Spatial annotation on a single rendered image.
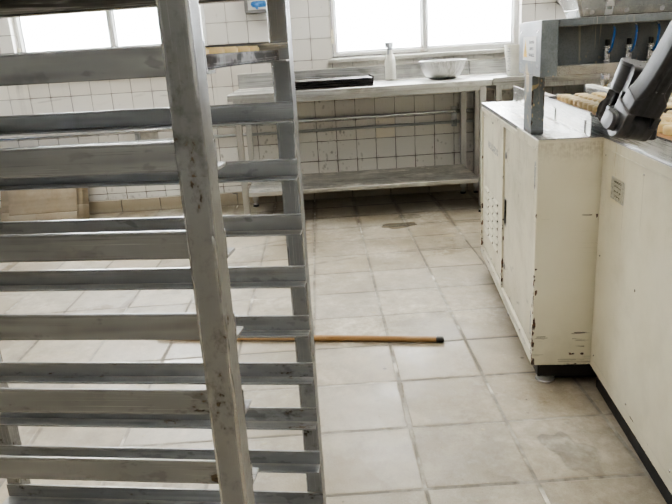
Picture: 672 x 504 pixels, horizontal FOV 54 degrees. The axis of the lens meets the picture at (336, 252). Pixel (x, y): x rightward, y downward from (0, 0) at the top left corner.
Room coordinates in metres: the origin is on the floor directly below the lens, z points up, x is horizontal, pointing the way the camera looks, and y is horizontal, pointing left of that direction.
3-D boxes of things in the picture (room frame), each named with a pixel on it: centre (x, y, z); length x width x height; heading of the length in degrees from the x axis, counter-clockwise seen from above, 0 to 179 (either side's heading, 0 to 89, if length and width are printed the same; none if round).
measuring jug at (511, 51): (4.61, -1.29, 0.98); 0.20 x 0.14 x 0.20; 41
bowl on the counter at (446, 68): (4.74, -0.81, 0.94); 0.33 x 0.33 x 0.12
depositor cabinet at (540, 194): (2.60, -1.04, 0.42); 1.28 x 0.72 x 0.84; 175
